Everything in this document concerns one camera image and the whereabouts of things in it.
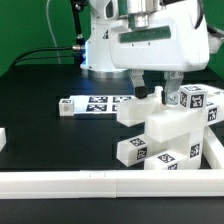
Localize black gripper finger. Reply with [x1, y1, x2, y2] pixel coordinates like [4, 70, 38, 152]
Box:
[130, 69, 148, 99]
[162, 71, 184, 105]

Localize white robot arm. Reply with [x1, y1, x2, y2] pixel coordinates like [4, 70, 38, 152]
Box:
[81, 0, 224, 104]

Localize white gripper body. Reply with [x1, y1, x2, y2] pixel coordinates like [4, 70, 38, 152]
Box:
[108, 0, 209, 72]

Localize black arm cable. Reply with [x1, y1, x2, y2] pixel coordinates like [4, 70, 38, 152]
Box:
[9, 0, 88, 69]

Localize white chair backrest frame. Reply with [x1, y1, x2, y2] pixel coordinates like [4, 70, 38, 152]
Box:
[116, 83, 224, 144]

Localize white marker base sheet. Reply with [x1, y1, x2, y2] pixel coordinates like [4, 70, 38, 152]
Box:
[70, 95, 134, 114]

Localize white U-shaped fence frame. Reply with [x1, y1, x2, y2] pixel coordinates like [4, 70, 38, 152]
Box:
[0, 125, 224, 200]

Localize white cube nut with marker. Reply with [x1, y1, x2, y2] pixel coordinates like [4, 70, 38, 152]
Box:
[179, 85, 207, 110]

